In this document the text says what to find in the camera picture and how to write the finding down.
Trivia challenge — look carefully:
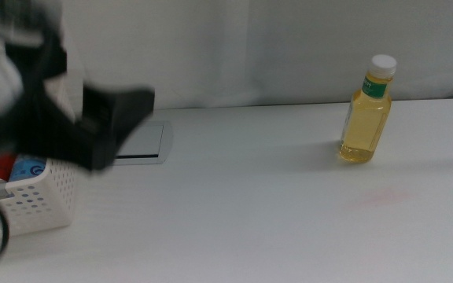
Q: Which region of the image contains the clear water bottle blue cap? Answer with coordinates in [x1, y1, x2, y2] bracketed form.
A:
[9, 154, 48, 183]

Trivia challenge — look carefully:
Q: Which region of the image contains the yellow tea bottle white cap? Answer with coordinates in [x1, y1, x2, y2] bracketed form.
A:
[338, 53, 398, 164]

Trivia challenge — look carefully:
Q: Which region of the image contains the white perforated plastic basket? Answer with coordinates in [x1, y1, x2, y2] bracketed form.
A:
[0, 73, 87, 242]

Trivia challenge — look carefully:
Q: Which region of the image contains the white fabric curtain backdrop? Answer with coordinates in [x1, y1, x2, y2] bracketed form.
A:
[53, 0, 453, 113]

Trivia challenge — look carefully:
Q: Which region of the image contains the silver table cable hatch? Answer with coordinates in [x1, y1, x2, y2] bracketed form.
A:
[114, 120, 174, 166]

